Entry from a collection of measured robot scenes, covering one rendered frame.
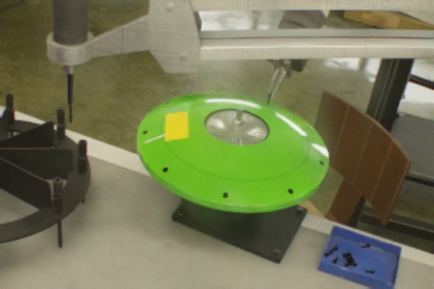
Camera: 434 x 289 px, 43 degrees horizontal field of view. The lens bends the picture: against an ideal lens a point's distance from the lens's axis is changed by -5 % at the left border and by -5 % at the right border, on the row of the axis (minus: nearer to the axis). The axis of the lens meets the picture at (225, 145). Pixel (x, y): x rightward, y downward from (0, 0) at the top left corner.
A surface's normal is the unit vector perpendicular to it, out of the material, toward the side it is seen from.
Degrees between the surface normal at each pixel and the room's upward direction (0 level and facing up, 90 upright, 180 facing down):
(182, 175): 24
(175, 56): 90
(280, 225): 0
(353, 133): 90
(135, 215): 0
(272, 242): 0
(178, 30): 90
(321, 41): 9
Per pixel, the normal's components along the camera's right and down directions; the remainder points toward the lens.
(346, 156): -0.79, 0.25
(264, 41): -0.02, -0.82
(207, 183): 0.00, -0.54
